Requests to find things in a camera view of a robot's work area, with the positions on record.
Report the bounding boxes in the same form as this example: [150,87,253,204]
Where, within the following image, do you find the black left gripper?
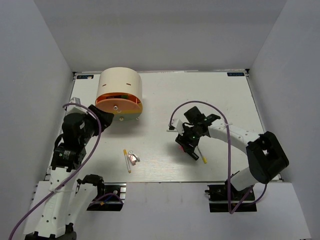
[80,104,115,145]

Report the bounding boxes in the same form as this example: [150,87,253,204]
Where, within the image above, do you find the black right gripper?
[176,124,203,153]

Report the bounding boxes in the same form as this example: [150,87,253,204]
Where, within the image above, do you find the orange highlighter marker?
[106,95,122,99]

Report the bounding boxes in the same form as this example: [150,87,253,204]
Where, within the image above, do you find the green highlighter marker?
[121,94,129,99]

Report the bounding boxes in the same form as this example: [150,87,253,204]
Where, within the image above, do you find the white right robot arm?
[169,106,289,200]

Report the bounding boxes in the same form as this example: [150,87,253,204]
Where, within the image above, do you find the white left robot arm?
[25,103,114,240]

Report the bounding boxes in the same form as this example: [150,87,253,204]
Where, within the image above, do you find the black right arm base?
[204,184,258,213]

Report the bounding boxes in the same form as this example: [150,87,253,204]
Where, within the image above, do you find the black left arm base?
[87,183,127,212]

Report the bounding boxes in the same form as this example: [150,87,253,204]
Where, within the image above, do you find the beige orange round organizer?
[95,67,143,121]

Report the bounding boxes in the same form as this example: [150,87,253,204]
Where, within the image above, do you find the white yellow pen right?
[197,147,208,164]

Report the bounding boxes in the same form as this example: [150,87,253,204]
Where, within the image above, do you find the blue label sticker left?
[76,74,94,80]

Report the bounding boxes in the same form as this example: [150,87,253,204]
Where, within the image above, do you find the blue label sticker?
[76,74,94,80]
[227,72,245,77]

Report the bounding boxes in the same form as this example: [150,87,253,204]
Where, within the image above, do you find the pink silver binder clip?
[127,150,141,166]

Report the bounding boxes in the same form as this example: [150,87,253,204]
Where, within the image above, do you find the blue label sticker right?
[227,72,245,77]

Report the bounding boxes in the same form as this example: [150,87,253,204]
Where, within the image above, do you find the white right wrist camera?
[169,118,185,135]

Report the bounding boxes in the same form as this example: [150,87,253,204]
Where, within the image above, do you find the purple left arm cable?
[7,102,123,240]

